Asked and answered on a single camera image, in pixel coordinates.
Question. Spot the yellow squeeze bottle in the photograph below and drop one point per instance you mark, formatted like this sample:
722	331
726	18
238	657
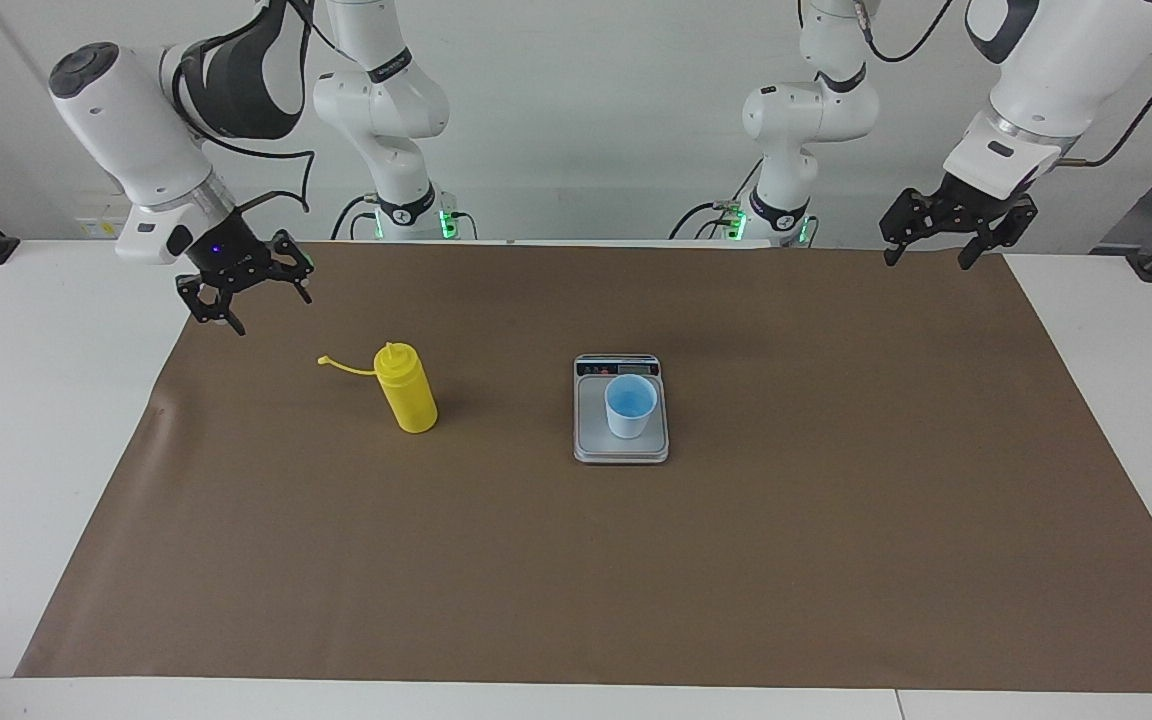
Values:
408	392

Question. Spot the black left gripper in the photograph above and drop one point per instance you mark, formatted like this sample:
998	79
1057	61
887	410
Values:
971	205

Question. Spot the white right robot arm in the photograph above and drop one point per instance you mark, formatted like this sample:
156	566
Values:
136	130

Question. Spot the white wall socket strip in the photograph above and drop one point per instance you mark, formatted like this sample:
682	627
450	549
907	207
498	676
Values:
96	222

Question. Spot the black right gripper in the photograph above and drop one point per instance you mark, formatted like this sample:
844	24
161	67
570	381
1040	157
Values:
231	252

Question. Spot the light blue plastic cup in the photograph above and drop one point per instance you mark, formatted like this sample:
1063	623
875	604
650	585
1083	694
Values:
630	412

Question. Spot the silver digital kitchen scale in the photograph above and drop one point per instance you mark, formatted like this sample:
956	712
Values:
591	430

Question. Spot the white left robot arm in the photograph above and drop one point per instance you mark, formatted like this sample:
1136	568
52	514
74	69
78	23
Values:
1056	70

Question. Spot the brown paper table mat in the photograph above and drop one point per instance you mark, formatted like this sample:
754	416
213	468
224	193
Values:
576	570

